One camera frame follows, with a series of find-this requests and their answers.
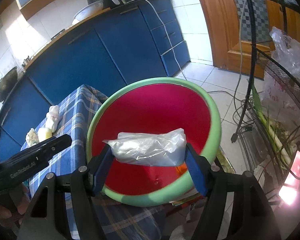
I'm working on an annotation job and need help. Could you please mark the blue kitchen cabinet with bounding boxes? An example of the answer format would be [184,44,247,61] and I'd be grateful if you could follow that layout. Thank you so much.
[0,0,190,160]

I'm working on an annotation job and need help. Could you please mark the black wire rack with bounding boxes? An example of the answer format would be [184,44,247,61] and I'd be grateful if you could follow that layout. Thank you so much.
[232,0,300,200]

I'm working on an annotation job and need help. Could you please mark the green onions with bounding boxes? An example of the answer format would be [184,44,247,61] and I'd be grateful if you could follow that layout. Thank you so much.
[251,84,297,166]

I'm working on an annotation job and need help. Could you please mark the white bowl on counter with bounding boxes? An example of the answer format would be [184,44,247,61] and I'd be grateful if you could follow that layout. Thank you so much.
[72,1,103,25]

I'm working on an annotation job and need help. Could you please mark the person's left hand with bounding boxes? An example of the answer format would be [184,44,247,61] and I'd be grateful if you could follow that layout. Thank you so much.
[0,184,30,227]

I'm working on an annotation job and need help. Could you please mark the blue plaid tablecloth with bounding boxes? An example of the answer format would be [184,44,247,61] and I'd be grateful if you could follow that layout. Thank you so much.
[28,85,166,239]

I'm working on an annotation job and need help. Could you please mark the dark metal wok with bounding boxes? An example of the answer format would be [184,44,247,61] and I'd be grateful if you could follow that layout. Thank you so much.
[0,66,18,103]

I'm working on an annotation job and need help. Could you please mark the yellow white sponge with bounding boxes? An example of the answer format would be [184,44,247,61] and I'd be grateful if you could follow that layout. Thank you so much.
[37,127,52,142]

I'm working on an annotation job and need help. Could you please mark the white tissue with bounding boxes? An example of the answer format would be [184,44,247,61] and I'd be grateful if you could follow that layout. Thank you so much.
[45,105,59,133]

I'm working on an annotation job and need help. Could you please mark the clear plastic bag on rack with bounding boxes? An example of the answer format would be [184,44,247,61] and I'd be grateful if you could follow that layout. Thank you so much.
[269,27,300,82]

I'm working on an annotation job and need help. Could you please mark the crumpled white paper ball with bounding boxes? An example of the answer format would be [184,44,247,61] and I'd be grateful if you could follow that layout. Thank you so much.
[26,128,39,147]

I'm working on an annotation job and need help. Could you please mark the wooden door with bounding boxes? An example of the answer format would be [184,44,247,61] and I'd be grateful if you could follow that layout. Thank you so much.
[200,0,300,74]

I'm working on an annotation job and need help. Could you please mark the white power cable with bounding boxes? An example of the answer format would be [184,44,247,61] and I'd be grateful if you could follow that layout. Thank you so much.
[125,0,241,100]

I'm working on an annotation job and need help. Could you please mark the clear plastic bag trash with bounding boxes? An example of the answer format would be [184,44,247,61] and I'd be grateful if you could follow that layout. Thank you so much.
[103,128,186,167]

